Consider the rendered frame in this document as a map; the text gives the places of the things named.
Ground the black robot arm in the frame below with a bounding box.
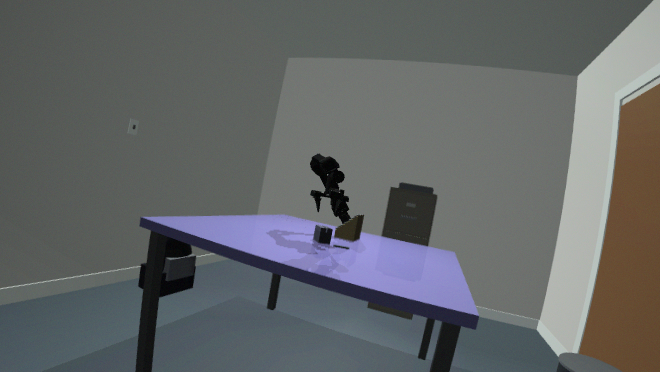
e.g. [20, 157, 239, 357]
[310, 153, 351, 223]

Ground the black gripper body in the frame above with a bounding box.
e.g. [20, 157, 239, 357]
[310, 181, 349, 202]

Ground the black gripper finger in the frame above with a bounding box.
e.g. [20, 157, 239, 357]
[313, 196, 322, 212]
[335, 201, 346, 215]

